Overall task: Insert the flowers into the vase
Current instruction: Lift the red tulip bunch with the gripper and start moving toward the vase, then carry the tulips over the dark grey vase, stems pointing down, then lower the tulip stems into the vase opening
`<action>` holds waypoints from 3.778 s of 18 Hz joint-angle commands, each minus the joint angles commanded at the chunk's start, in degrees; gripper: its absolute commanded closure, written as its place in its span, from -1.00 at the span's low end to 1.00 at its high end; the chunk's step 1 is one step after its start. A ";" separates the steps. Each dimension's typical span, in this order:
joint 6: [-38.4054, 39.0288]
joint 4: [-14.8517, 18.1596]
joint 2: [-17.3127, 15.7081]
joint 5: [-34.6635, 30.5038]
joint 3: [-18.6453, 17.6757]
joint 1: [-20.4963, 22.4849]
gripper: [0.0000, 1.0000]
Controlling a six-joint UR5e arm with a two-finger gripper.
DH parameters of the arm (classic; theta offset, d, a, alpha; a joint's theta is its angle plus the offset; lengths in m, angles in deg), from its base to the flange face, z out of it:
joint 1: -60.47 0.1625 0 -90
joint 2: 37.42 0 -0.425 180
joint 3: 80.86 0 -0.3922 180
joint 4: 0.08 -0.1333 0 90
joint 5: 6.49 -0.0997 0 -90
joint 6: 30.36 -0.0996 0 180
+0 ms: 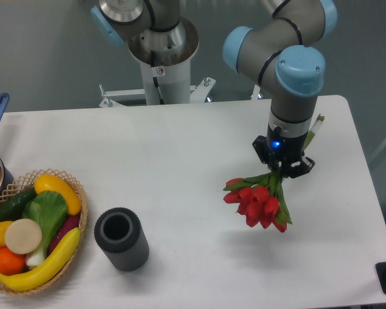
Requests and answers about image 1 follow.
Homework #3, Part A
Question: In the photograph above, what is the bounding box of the long yellow banana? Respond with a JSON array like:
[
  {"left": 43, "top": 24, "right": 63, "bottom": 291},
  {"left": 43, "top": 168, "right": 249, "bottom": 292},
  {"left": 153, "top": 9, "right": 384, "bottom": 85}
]
[{"left": 0, "top": 227, "right": 81, "bottom": 292}]

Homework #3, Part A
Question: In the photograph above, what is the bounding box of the red tulip bouquet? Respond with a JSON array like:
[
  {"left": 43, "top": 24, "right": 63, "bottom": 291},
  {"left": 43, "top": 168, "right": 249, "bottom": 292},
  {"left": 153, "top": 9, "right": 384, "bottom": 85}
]
[{"left": 223, "top": 170, "right": 292, "bottom": 232}]

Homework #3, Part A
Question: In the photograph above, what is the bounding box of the orange fruit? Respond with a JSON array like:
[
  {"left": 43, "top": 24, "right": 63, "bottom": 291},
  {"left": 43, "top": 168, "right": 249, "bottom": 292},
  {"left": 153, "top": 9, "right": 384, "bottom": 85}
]
[{"left": 0, "top": 247, "right": 25, "bottom": 276}]

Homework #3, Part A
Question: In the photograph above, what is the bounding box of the green cucumber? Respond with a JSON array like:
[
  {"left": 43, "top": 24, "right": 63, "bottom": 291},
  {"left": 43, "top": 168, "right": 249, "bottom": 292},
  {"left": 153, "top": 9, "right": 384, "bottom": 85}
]
[{"left": 0, "top": 187, "right": 37, "bottom": 222}]

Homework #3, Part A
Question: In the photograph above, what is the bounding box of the woven wicker basket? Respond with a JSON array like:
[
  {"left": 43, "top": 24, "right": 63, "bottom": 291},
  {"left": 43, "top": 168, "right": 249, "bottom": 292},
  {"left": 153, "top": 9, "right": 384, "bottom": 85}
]
[{"left": 0, "top": 169, "right": 88, "bottom": 295}]

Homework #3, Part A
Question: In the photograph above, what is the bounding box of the dark grey ribbed vase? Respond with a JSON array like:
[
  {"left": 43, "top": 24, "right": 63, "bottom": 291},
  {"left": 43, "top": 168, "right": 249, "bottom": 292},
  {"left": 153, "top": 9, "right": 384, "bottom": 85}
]
[{"left": 94, "top": 207, "right": 149, "bottom": 272}]

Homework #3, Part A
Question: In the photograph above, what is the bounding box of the beige round slice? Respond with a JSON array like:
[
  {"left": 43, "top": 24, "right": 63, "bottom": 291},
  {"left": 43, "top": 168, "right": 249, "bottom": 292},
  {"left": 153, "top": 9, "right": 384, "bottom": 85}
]
[{"left": 5, "top": 219, "right": 42, "bottom": 254}]

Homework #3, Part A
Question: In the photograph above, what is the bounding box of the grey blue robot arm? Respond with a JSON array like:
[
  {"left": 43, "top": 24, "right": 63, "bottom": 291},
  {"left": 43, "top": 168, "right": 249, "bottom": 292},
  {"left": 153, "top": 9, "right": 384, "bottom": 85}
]
[{"left": 91, "top": 1, "right": 338, "bottom": 178}]

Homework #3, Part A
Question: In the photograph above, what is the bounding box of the purple sweet potato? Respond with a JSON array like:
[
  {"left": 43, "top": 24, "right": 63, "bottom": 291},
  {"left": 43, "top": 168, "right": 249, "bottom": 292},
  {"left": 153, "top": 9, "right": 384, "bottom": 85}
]
[{"left": 48, "top": 215, "right": 80, "bottom": 254}]

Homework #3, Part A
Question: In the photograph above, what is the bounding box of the yellow squash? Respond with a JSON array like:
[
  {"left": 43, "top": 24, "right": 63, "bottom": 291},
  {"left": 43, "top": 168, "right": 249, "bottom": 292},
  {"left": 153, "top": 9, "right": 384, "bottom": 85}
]
[{"left": 33, "top": 174, "right": 82, "bottom": 216}]

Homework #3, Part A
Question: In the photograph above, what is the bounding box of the green bok choy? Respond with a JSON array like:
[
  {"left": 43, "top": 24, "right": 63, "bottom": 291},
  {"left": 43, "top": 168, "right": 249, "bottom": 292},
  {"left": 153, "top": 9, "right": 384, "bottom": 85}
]
[{"left": 22, "top": 191, "right": 68, "bottom": 268}]

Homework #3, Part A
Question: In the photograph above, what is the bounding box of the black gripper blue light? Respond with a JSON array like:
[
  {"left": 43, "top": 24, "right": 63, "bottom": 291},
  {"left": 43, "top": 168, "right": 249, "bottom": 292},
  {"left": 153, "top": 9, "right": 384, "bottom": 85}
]
[{"left": 252, "top": 122, "right": 315, "bottom": 178}]

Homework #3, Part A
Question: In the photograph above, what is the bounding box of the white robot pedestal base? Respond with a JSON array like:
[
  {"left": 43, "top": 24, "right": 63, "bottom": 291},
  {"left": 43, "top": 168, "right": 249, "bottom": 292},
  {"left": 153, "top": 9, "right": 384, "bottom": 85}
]
[{"left": 98, "top": 15, "right": 264, "bottom": 109}]

